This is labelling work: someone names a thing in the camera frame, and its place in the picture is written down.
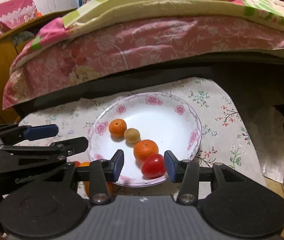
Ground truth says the large orange red tomato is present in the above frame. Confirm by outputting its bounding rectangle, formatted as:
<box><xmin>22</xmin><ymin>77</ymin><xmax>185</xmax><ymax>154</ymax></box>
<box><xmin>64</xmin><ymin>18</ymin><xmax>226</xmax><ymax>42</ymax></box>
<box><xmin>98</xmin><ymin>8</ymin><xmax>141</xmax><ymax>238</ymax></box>
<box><xmin>83</xmin><ymin>181</ymin><xmax>113</xmax><ymax>197</ymax></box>

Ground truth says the small orange tomato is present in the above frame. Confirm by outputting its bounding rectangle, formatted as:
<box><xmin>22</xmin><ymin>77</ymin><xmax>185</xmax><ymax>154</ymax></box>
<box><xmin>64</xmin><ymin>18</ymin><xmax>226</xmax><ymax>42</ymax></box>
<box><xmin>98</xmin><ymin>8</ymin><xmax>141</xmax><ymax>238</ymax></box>
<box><xmin>79</xmin><ymin>161</ymin><xmax>90</xmax><ymax>167</ymax></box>

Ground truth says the small red cherry tomato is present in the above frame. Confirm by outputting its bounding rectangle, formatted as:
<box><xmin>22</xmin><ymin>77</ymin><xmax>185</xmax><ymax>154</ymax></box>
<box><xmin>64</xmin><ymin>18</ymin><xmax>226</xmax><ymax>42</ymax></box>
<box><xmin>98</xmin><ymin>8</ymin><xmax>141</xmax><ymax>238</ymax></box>
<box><xmin>73</xmin><ymin>161</ymin><xmax>81</xmax><ymax>167</ymax></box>

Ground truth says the large orange mandarin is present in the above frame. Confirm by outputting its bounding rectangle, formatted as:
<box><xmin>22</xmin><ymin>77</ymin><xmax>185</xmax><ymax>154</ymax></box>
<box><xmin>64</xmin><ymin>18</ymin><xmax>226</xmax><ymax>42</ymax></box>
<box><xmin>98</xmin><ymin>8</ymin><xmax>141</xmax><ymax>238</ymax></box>
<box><xmin>133</xmin><ymin>139</ymin><xmax>159</xmax><ymax>163</ymax></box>

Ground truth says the brown longan fruit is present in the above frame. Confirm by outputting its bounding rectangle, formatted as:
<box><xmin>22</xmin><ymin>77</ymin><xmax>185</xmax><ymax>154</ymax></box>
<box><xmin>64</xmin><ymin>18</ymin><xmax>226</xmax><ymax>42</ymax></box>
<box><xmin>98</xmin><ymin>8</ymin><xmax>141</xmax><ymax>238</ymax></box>
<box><xmin>124</xmin><ymin>128</ymin><xmax>140</xmax><ymax>144</ymax></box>

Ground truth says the small orange mandarin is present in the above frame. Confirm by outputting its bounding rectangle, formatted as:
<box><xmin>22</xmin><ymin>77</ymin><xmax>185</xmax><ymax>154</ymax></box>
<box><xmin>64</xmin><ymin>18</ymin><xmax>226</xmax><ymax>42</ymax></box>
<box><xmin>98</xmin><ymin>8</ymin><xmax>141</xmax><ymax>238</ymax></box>
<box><xmin>108</xmin><ymin>119</ymin><xmax>127</xmax><ymax>138</ymax></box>

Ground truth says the white floral plate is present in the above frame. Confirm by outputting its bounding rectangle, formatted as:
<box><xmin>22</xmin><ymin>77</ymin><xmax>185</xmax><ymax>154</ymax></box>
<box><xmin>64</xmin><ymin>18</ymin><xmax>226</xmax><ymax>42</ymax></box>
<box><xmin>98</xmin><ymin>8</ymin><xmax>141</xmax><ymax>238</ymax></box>
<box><xmin>87</xmin><ymin>92</ymin><xmax>202</xmax><ymax>187</ymax></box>

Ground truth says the floral tablecloth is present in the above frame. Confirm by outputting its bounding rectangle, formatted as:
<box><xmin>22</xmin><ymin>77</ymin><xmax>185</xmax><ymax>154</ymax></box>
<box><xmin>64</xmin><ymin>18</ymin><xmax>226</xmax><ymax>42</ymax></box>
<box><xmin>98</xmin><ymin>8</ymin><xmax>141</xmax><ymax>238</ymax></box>
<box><xmin>21</xmin><ymin>77</ymin><xmax>264</xmax><ymax>196</ymax></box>

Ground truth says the wooden cabinet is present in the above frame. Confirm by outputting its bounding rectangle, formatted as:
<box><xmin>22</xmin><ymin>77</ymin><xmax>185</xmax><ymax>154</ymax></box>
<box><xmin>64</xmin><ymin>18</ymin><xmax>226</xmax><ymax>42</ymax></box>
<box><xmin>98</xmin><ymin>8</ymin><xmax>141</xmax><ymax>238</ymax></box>
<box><xmin>0</xmin><ymin>9</ymin><xmax>71</xmax><ymax>124</ymax></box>

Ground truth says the pink floral bed sheet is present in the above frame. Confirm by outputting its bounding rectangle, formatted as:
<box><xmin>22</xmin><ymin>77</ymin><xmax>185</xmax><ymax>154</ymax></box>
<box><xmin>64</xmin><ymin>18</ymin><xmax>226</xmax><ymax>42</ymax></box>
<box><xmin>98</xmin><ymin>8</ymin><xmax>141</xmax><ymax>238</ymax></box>
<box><xmin>2</xmin><ymin>16</ymin><xmax>284</xmax><ymax>109</ymax></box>

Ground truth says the pink lace cloth cover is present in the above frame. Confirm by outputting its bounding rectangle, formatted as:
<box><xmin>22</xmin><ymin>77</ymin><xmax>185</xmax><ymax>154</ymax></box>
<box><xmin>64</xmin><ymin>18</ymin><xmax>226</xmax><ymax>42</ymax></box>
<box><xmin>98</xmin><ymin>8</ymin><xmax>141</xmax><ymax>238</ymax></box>
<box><xmin>0</xmin><ymin>0</ymin><xmax>38</xmax><ymax>32</ymax></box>

